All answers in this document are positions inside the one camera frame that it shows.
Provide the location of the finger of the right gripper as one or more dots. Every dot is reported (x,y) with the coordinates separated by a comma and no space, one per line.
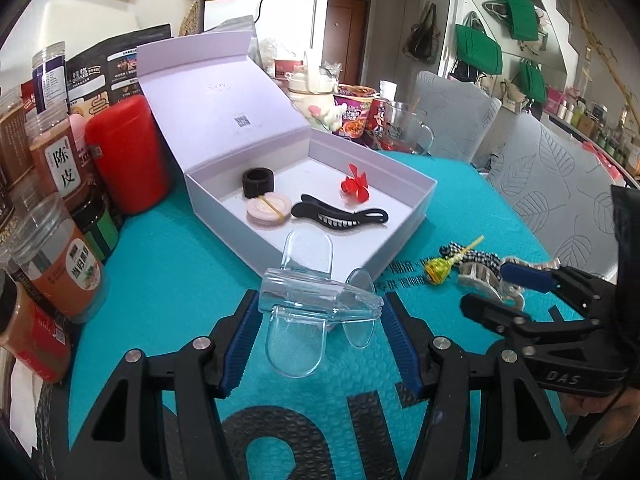
(540,280)
(497,318)

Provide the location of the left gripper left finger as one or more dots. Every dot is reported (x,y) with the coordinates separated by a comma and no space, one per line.
(123,435)

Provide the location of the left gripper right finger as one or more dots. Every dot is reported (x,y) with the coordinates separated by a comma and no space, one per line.
(486,417)

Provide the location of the translucent beige claw clip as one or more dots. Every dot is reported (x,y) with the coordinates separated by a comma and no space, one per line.
(488,283)

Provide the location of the red plastic propeller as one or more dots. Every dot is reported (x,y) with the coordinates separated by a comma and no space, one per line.
(355,186)

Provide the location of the black banana hair clip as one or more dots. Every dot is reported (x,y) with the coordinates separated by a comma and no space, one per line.
(310,208)

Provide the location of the pink round compact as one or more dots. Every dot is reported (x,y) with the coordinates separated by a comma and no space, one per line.
(271,209)

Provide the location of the black foam hair roller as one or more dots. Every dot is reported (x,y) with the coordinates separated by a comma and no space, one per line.
(257,182)

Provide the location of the yellow-green wrapped lollipop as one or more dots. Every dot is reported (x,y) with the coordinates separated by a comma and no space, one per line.
(438,269)

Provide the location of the black white gingham bow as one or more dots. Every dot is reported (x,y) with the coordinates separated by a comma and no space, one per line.
(489,259)

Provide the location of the near grey leaf chair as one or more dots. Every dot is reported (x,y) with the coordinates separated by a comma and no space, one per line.
(558,188)

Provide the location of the grey leaf chair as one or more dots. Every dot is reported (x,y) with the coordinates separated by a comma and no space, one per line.
(458,113)
(558,188)

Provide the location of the red packet at edge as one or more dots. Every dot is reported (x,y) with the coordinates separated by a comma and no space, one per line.
(31,335)

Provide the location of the teal bubble mailer mat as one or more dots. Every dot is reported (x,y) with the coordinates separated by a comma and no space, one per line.
(170,279)

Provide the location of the far grey leaf chair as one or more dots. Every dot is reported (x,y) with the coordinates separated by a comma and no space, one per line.
(458,113)

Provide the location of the green tote bag lower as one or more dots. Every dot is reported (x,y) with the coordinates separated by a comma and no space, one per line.
(530,80)

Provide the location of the green tote bag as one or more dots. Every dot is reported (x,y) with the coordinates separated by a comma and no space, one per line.
(530,80)
(477,54)
(519,16)

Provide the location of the glass mug with straw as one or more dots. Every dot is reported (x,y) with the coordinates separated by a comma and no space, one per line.
(405,129)

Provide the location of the clear jar orange label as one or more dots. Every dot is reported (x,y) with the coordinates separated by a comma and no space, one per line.
(51,250)

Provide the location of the green black small jar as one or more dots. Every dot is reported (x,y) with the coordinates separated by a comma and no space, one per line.
(97,226)

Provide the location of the green tote bag left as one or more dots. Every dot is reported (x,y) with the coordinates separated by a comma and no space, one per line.
(477,54)

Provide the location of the purple instant noodle cup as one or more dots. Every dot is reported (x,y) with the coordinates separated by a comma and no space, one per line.
(355,102)

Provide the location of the green tote bag upper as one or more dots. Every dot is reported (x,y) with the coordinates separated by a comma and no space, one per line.
(519,16)

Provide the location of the black hanging handbag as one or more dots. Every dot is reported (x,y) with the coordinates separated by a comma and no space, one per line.
(423,40)

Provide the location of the red plastic canister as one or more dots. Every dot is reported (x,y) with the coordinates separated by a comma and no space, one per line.
(126,148)

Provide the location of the lilac open gift box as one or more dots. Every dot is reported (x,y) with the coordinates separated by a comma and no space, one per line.
(221,115)

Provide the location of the white cartoon dog pot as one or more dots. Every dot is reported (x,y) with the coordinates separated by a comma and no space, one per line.
(311,88)

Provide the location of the orange peel spice jar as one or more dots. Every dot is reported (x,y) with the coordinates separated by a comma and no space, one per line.
(52,145)

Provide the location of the brown wooden door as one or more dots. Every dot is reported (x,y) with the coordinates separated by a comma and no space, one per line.
(345,37)

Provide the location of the white refrigerator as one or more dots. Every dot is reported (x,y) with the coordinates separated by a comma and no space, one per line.
(285,29)

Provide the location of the black snack package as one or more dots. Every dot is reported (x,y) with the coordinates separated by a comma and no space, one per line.
(106,73)

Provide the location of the purple label jar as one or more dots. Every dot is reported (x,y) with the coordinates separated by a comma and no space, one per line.
(49,76)

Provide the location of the woven straw fan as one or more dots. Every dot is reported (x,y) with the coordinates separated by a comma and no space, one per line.
(192,22)

